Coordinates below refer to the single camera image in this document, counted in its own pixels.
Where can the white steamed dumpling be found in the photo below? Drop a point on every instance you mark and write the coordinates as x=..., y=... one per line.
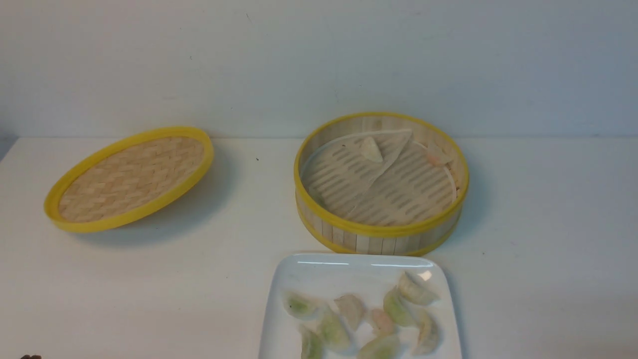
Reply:
x=370, y=150

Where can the pinkish dumpling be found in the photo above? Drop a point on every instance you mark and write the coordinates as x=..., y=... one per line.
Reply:
x=437, y=157

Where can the white square plate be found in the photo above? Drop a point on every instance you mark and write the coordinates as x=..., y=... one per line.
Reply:
x=326, y=277

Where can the yellow rimmed bamboo steamer basket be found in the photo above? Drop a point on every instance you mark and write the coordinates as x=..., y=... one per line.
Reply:
x=343, y=236

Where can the white steamer liner sheet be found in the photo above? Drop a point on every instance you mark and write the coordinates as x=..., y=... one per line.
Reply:
x=404, y=189

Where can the green dumpling far left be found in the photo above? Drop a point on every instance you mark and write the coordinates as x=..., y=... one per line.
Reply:
x=301, y=306

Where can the green dumpling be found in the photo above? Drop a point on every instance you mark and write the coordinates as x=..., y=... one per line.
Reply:
x=312, y=346
x=382, y=347
x=301, y=306
x=396, y=310
x=332, y=331

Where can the pale pink dumpling centre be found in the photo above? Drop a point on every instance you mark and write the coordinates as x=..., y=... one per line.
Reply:
x=352, y=309

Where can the pale dumpling top right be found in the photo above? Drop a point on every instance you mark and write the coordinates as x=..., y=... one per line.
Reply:
x=415, y=289

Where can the green dumpling upper right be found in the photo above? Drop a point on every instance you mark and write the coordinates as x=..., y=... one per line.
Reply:
x=396, y=310

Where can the green dumpling lower centre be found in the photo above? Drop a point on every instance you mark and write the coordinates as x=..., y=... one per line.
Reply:
x=332, y=331

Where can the pink shrimp dumpling centre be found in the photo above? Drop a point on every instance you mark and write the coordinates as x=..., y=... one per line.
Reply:
x=381, y=323

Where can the green dumpling bottom left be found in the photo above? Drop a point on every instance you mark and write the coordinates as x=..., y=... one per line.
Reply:
x=312, y=346

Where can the green dumpling bottom centre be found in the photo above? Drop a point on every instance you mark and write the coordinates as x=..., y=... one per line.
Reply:
x=382, y=347

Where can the pale dumpling right edge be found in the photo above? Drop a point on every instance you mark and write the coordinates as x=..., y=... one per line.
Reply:
x=429, y=334

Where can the yellow rimmed woven steamer lid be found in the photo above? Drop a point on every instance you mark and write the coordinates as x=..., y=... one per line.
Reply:
x=129, y=179

